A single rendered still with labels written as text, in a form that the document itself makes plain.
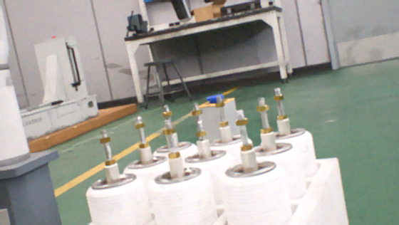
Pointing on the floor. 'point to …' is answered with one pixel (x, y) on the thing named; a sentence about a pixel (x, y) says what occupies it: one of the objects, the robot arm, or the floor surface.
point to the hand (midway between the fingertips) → (197, 8)
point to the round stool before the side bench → (166, 79)
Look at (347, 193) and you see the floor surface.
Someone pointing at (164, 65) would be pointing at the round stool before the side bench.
